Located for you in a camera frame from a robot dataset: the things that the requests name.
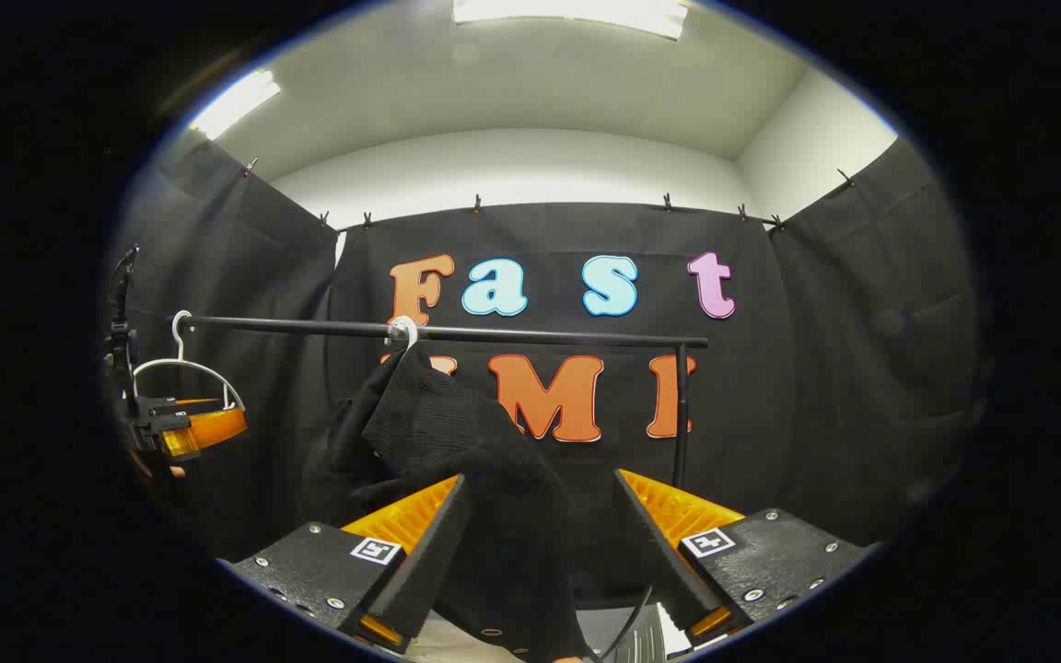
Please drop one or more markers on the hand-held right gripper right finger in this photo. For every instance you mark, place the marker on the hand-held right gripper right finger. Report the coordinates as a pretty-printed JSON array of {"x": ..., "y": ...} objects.
[{"x": 655, "y": 552}]

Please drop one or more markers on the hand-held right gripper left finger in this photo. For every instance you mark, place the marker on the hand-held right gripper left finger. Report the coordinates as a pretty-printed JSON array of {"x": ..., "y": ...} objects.
[{"x": 429, "y": 562}]

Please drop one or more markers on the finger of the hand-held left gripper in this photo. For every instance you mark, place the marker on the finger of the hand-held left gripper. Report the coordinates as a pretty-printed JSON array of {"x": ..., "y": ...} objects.
[
  {"x": 171, "y": 405},
  {"x": 213, "y": 428}
]

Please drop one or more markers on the black knit sweater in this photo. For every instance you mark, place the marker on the black knit sweater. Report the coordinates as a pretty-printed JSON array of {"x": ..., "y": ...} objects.
[{"x": 443, "y": 428}]

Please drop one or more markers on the white hanger holding sweater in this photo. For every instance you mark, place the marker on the white hanger holding sweater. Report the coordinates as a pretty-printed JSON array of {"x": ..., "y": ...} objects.
[{"x": 404, "y": 329}]

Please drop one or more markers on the empty white hanger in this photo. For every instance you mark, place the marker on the empty white hanger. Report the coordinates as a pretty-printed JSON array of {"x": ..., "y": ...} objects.
[{"x": 182, "y": 366}]

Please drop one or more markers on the black clothes rack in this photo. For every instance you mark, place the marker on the black clothes rack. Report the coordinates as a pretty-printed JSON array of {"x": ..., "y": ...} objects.
[{"x": 540, "y": 335}]

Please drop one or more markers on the white panelled board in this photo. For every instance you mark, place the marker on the white panelled board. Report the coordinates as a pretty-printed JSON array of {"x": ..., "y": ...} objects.
[{"x": 650, "y": 635}]

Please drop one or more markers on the black backdrop cloth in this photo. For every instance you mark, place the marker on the black backdrop cloth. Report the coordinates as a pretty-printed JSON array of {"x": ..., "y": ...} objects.
[{"x": 844, "y": 368}]

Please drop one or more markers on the long ceiling light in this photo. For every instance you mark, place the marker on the long ceiling light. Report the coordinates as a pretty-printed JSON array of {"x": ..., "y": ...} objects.
[
  {"x": 577, "y": 13},
  {"x": 234, "y": 103}
]

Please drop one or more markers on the row of black clips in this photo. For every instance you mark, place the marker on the row of black clips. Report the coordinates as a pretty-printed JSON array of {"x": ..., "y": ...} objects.
[{"x": 477, "y": 203}]

